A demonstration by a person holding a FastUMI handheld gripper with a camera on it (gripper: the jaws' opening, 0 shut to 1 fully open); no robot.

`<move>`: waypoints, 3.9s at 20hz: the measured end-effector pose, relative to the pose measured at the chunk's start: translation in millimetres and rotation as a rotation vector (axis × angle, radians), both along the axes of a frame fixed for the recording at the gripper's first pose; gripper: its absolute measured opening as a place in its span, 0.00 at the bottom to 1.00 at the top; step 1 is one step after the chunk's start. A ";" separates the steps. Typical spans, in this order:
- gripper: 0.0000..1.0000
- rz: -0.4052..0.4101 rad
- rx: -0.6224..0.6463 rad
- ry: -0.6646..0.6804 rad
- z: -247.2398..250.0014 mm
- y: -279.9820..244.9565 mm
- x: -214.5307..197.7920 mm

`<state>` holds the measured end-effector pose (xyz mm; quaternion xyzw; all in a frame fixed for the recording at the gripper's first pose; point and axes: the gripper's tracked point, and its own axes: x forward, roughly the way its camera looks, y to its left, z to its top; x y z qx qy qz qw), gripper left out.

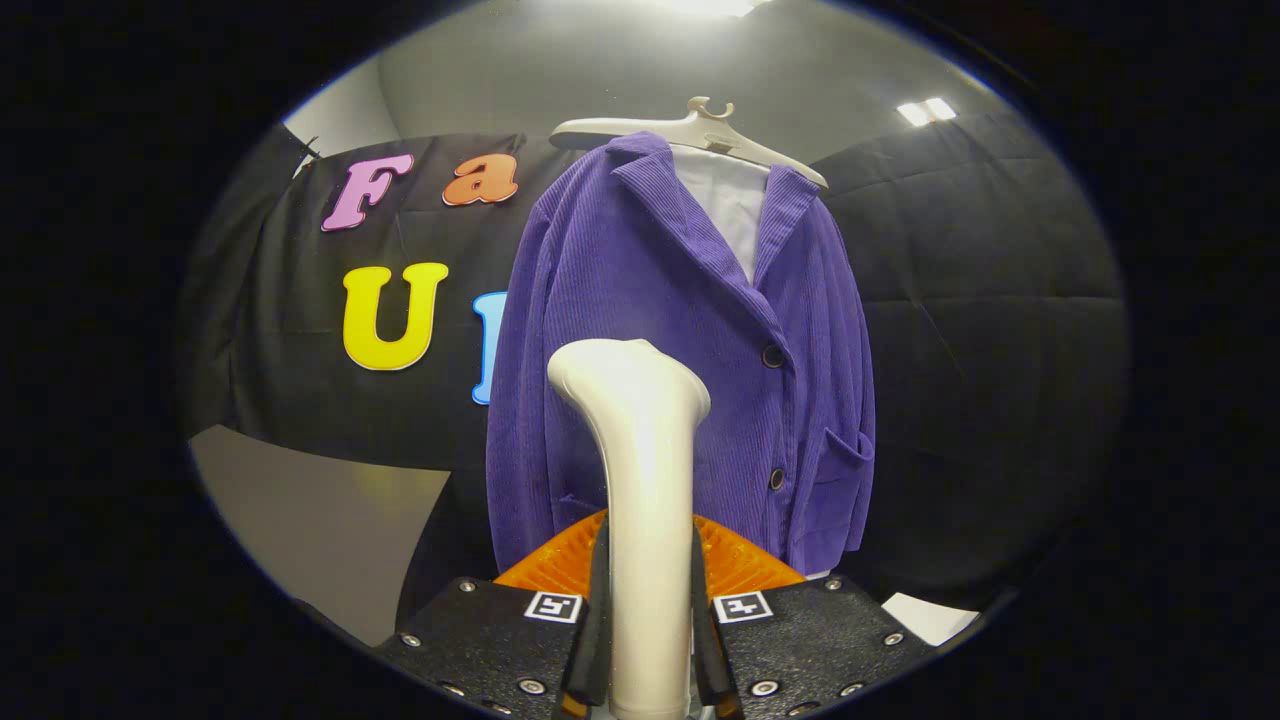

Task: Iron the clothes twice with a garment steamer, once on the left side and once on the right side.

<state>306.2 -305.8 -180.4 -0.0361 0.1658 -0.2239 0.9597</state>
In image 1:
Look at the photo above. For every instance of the double ceiling light panel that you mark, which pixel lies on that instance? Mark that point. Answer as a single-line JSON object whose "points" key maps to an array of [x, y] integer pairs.
{"points": [[926, 111]]}

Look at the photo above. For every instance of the white shirt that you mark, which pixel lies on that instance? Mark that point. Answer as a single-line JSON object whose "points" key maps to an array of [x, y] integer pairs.
{"points": [[735, 200]]}

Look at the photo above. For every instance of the white flat board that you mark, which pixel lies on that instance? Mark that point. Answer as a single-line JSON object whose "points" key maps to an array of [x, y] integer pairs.
{"points": [[930, 618]]}

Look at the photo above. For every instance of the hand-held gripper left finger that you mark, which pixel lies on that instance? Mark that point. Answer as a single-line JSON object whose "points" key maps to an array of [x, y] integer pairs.
{"points": [[598, 650]]}

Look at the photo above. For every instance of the cream plastic clothes hanger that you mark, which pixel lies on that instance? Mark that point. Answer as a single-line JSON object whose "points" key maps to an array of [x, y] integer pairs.
{"points": [[690, 130]]}

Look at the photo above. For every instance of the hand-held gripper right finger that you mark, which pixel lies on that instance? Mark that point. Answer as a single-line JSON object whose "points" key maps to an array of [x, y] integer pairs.
{"points": [[708, 650]]}

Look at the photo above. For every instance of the white garment steamer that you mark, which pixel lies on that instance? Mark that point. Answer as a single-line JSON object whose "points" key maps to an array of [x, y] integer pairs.
{"points": [[645, 480]]}

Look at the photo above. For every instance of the grey cabinet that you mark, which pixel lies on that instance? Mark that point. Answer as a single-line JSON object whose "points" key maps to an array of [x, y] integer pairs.
{"points": [[320, 530]]}

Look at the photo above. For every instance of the large ceiling light panel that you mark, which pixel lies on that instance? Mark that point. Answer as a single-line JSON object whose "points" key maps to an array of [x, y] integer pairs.
{"points": [[710, 5]]}

